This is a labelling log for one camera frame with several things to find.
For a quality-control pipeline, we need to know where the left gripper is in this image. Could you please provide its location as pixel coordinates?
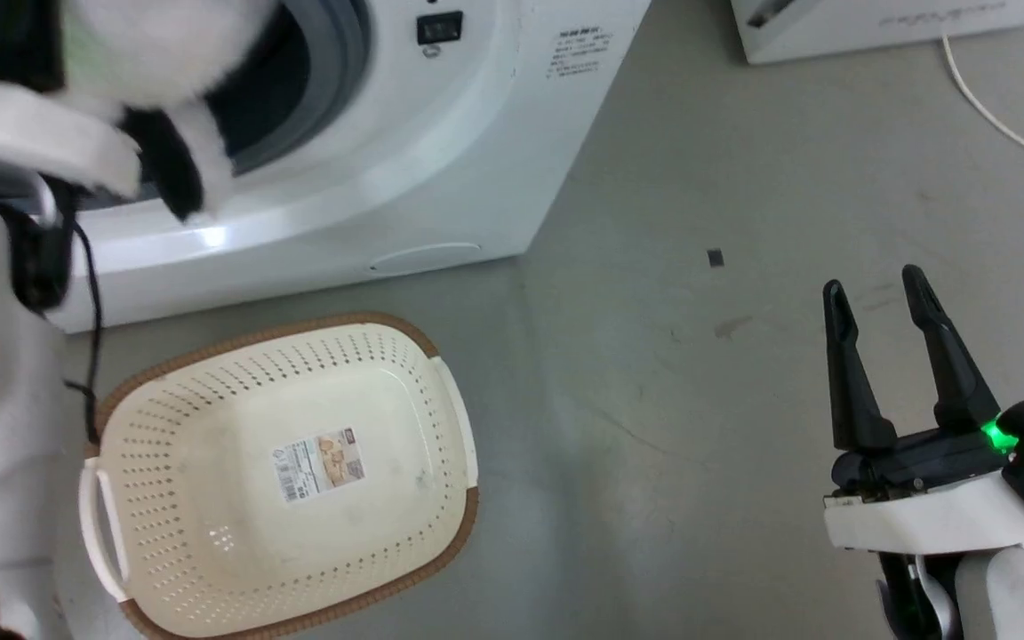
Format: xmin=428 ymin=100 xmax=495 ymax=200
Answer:
xmin=0 ymin=0 xmax=143 ymax=199

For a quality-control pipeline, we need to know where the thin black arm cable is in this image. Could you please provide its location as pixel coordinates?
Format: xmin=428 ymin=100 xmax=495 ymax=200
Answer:
xmin=60 ymin=213 xmax=106 ymax=447

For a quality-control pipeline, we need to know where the printed text label sticker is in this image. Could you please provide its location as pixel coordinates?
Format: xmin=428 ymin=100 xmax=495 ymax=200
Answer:
xmin=546 ymin=27 xmax=614 ymax=81

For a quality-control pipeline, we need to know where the white power cable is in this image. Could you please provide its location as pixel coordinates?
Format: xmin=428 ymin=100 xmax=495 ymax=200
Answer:
xmin=940 ymin=33 xmax=1024 ymax=164

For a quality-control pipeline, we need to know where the black and white plush panda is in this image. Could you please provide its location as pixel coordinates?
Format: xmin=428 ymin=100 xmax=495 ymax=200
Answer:
xmin=60 ymin=0 xmax=280 ymax=224

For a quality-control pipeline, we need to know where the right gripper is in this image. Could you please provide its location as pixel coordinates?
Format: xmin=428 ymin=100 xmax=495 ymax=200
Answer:
xmin=822 ymin=264 xmax=1024 ymax=554

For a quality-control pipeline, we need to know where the white front-load washing machine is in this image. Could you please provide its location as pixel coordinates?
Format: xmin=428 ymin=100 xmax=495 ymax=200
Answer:
xmin=48 ymin=0 xmax=652 ymax=335

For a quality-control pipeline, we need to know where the cream perforated laundry basket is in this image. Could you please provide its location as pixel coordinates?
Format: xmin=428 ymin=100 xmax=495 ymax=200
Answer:
xmin=78 ymin=311 xmax=481 ymax=640

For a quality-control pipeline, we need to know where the grey rubber door gasket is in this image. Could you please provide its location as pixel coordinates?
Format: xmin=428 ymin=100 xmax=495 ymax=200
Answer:
xmin=206 ymin=0 xmax=372 ymax=176

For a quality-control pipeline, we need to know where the white box appliance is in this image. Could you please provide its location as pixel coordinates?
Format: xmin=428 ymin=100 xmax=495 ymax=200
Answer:
xmin=729 ymin=0 xmax=1024 ymax=66

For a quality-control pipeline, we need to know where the paper product label sticker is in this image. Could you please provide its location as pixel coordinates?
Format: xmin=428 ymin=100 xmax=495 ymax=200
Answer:
xmin=273 ymin=428 xmax=367 ymax=505

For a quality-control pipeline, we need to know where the black door latch socket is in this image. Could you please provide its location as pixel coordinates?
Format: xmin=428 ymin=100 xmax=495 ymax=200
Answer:
xmin=416 ymin=11 xmax=465 ymax=46

